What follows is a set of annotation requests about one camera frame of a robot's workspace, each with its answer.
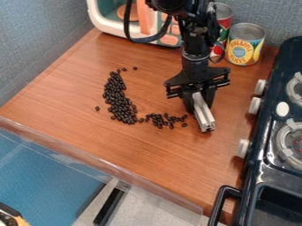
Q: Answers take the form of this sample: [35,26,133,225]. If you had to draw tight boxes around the toy microwave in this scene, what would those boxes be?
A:
[85,0,185,49]

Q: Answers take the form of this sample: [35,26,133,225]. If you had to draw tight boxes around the yellow can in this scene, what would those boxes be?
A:
[223,22,267,67]

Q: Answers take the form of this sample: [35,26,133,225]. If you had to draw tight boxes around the black cable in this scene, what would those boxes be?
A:
[122,0,175,44]

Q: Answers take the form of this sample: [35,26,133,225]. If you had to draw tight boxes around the pile of black bits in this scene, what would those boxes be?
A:
[94,66,191,130]

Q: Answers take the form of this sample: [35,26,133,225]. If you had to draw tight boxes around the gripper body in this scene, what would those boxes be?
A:
[162,55,233,100]

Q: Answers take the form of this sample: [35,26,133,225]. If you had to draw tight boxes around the red can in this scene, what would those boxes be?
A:
[208,2,235,57]

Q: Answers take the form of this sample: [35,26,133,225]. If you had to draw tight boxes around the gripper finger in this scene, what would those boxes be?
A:
[180,91,199,115]
[200,86,219,109]

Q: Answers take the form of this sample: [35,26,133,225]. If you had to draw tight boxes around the silver metal bar tool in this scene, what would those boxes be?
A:
[191,91,217,133]

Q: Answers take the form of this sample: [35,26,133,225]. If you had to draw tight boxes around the toy stove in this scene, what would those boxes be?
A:
[206,35,302,226]

